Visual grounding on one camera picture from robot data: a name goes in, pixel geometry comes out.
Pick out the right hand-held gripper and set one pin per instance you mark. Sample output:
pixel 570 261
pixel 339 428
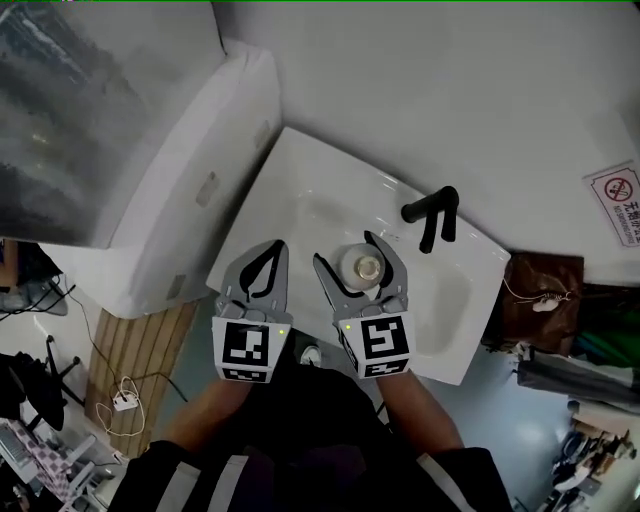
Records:
pixel 382 345

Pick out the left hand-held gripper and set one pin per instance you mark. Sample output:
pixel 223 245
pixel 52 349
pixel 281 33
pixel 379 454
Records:
pixel 245 347

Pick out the clear plastic cup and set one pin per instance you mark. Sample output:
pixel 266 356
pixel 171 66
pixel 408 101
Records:
pixel 362 267

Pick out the person's right forearm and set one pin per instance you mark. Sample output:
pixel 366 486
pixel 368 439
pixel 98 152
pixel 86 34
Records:
pixel 425 415

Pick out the person's left forearm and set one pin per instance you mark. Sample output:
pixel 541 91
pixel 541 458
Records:
pixel 210 415

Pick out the white washbasin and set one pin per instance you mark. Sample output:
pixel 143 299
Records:
pixel 280 170

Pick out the person's right white shoe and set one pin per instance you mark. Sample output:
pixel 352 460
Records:
pixel 311 355

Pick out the black faucet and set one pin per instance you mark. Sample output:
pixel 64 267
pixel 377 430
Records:
pixel 435 210

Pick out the black trousers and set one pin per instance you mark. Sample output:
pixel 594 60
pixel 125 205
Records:
pixel 315 410

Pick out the white bathtub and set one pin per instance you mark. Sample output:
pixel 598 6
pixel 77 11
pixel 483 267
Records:
pixel 175 175

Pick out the slatted wooden floor mat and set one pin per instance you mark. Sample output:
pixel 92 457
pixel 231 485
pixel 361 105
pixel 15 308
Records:
pixel 130 350

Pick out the brown leather bag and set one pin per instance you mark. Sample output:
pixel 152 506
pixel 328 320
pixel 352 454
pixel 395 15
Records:
pixel 540 290

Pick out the white power strip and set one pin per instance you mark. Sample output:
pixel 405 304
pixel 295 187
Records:
pixel 125 401

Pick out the black jacket with white stripes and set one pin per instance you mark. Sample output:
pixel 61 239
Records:
pixel 150 480

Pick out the grey garment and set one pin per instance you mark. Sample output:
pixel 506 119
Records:
pixel 575 380

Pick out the frosted glass shower screen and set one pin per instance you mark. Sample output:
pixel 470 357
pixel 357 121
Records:
pixel 75 125

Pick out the green garment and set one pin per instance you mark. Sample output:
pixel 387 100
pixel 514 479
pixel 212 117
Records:
pixel 610 325

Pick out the black office chair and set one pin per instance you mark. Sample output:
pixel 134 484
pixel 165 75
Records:
pixel 30 385

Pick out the checkered cloth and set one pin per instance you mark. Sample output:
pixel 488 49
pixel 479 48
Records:
pixel 35 460

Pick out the no smoking wall sign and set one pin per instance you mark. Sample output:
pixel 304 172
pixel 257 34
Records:
pixel 617 205

